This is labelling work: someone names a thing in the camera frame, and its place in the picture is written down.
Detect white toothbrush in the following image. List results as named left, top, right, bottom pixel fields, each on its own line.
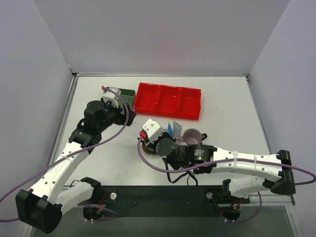
left=175, top=139, right=187, bottom=146

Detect lilac mug black handle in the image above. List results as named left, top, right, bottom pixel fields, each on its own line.
left=183, top=128, right=208, bottom=147

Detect blue white toothpaste tube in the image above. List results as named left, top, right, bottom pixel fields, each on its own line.
left=167, top=123, right=173, bottom=137

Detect white toothpaste tube orange cap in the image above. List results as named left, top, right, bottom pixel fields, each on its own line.
left=173, top=121, right=182, bottom=138

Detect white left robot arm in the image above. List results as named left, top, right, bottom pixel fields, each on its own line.
left=15, top=100, right=137, bottom=234

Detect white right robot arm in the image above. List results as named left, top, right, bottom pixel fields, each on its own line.
left=144, top=138, right=296, bottom=198

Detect oval wooden tray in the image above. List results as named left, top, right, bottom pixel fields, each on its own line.
left=142, top=142, right=157, bottom=156

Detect red compartment tray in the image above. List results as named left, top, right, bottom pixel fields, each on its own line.
left=134, top=82, right=201, bottom=120

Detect green plastic bin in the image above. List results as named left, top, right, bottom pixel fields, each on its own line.
left=120, top=88, right=136, bottom=111

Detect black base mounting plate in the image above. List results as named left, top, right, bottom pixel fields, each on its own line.
left=82, top=185, right=250, bottom=220

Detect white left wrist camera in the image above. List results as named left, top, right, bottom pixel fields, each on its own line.
left=101, top=86, right=121, bottom=108

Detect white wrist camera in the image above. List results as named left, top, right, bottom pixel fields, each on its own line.
left=101, top=86, right=121, bottom=108
left=139, top=118, right=165, bottom=145

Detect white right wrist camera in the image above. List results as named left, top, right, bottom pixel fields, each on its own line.
left=139, top=118, right=165, bottom=145

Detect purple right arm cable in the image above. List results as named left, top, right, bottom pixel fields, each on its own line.
left=137, top=137, right=316, bottom=224

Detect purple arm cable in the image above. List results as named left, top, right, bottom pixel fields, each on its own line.
left=137, top=137, right=316, bottom=224
left=0, top=85, right=130, bottom=223

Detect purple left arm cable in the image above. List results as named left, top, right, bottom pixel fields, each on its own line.
left=0, top=85, right=130, bottom=223

